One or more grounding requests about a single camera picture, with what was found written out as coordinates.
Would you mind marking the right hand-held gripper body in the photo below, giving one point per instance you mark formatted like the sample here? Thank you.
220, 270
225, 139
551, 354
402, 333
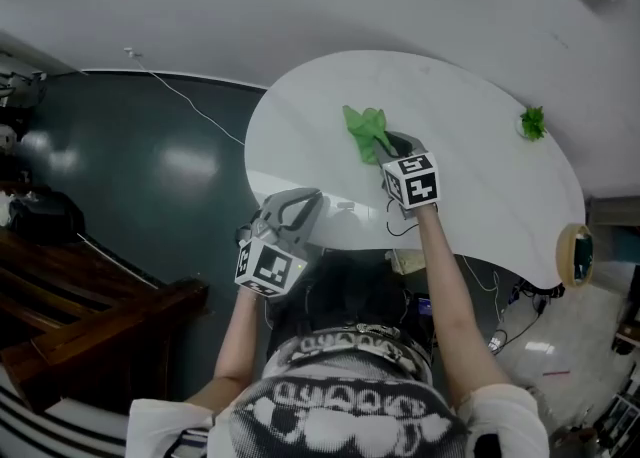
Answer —
415, 181

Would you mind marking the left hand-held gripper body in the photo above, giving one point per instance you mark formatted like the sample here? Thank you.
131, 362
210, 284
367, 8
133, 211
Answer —
270, 266

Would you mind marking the person's black white printed shirt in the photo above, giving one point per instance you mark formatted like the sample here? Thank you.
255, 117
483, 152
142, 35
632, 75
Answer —
345, 406

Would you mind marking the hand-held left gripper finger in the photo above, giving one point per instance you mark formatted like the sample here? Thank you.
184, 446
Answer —
270, 208
307, 228

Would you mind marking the small screen device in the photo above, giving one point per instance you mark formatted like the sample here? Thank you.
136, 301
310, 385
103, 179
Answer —
423, 306

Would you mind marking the person's right forearm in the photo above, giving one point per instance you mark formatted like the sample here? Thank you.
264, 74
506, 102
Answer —
455, 306

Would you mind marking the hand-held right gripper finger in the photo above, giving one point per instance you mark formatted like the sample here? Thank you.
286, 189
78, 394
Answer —
416, 145
384, 153

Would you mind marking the tape roll with green inside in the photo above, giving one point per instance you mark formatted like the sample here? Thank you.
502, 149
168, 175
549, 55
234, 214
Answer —
565, 256

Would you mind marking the person's left forearm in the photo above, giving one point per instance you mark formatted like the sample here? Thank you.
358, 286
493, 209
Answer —
237, 346

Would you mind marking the dark green folded fabric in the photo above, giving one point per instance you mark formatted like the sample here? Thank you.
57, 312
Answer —
584, 256

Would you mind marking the person's black trousers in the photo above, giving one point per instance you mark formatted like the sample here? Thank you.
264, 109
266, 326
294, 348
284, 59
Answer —
350, 291

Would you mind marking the black bag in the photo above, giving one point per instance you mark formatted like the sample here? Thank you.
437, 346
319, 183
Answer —
45, 216

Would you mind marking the green cloth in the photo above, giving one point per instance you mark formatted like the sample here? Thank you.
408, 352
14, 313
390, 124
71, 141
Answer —
365, 133

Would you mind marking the small potted green plant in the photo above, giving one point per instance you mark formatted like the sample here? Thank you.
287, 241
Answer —
532, 122

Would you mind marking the white curved table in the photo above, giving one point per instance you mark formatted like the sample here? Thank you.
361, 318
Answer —
475, 171

